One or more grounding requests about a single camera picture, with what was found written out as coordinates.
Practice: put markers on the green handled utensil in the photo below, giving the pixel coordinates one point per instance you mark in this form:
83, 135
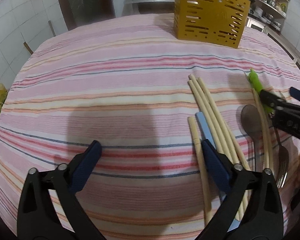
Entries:
257, 85

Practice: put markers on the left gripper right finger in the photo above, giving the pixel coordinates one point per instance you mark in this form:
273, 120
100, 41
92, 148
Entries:
263, 218

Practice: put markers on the brown metal spoon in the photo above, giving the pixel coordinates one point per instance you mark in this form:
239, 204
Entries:
251, 123

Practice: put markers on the pink striped tablecloth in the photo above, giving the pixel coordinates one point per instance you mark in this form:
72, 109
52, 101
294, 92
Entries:
124, 83

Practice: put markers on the dark wooden door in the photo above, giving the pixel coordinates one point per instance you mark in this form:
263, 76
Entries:
82, 12

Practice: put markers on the wall shelf with jars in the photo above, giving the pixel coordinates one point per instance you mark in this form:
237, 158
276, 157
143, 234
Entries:
270, 2

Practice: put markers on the metal fork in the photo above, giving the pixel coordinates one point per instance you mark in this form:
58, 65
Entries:
283, 156

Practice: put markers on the yellow perforated utensil holder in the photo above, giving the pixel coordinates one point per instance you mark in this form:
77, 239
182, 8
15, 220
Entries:
211, 21

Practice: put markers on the blue handled utensil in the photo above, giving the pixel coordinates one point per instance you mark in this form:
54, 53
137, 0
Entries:
207, 132

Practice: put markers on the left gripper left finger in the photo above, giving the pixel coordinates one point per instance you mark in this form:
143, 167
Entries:
37, 217

